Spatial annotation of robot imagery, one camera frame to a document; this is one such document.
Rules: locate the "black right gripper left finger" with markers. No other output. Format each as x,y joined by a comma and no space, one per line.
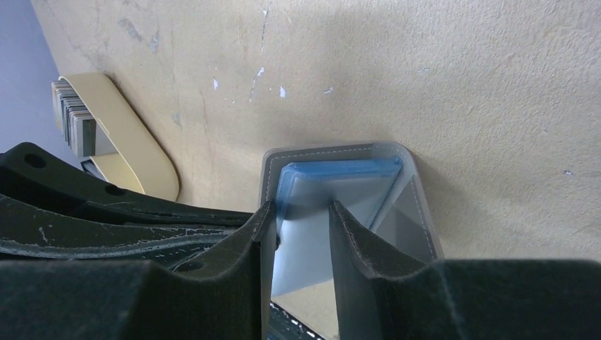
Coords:
223,293

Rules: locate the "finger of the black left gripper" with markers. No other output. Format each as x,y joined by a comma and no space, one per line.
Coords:
51,210

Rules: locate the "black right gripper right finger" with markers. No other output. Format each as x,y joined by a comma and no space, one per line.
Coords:
384,294

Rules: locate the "grey leather card holder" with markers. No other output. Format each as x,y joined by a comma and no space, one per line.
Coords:
321,192

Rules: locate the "stack of credit cards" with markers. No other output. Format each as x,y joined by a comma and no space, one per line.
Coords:
80,129

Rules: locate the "beige plastic tray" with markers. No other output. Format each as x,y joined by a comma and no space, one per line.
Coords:
140,164

